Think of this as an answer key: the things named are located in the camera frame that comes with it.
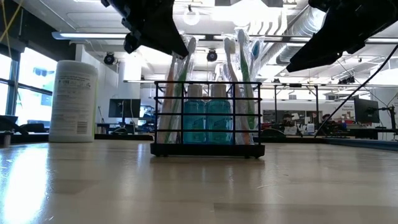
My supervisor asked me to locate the green toothbrush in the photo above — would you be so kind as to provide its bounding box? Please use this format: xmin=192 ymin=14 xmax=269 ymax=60
xmin=164 ymin=36 xmax=198 ymax=144
xmin=236 ymin=28 xmax=256 ymax=130

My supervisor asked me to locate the blue toothbrush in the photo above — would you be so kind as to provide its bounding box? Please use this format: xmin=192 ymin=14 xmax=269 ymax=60
xmin=250 ymin=39 xmax=262 ymax=82

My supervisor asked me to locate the round ceiling lamp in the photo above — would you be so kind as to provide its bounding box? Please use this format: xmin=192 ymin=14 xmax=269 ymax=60
xmin=182 ymin=4 xmax=201 ymax=26

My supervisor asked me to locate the white wipes canister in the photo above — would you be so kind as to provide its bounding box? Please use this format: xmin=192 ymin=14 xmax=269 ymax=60
xmin=49 ymin=60 xmax=100 ymax=143

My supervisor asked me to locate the long ceiling light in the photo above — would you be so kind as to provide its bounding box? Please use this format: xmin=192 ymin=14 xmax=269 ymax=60
xmin=52 ymin=30 xmax=127 ymax=40

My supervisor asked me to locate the black power cable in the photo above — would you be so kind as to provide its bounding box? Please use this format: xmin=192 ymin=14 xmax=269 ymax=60
xmin=315 ymin=44 xmax=398 ymax=138

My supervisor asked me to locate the black office chair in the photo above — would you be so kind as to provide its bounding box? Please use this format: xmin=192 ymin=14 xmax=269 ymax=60
xmin=19 ymin=122 xmax=47 ymax=134

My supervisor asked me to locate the blue mouthwash bottle white cap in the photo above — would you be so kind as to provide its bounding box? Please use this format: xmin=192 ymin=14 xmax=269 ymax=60
xmin=206 ymin=83 xmax=233 ymax=145
xmin=183 ymin=83 xmax=206 ymax=145

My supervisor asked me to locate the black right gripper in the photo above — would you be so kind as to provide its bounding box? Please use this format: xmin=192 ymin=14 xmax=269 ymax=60
xmin=285 ymin=0 xmax=398 ymax=73

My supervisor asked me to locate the black computer monitor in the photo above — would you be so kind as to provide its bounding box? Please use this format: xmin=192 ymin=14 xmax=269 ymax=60
xmin=108 ymin=98 xmax=142 ymax=119
xmin=353 ymin=97 xmax=381 ymax=124

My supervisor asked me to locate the black wire caddy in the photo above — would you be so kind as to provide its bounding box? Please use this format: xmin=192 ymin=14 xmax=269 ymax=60
xmin=149 ymin=80 xmax=266 ymax=159

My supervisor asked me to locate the black aluminium table frame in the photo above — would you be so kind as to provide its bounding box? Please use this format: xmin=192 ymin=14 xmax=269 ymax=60
xmin=93 ymin=133 xmax=398 ymax=152

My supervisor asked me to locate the black workbench frame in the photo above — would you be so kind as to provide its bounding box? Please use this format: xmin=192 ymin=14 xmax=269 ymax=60
xmin=259 ymin=82 xmax=398 ymax=138

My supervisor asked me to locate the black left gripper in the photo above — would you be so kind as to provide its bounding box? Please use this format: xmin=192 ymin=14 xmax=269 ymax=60
xmin=102 ymin=0 xmax=189 ymax=57

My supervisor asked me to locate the person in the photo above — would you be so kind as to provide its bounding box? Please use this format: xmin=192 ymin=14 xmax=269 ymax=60
xmin=279 ymin=112 xmax=300 ymax=136
xmin=320 ymin=113 xmax=346 ymax=133

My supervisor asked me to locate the pink toothbrush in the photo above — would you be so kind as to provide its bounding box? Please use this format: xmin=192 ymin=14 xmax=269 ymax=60
xmin=223 ymin=37 xmax=251 ymax=146

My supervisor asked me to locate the dark window frame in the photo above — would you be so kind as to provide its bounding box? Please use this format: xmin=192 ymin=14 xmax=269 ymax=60
xmin=0 ymin=43 xmax=57 ymax=119

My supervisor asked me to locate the yellow cable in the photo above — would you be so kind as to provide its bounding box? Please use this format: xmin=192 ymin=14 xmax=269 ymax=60
xmin=0 ymin=0 xmax=24 ymax=60

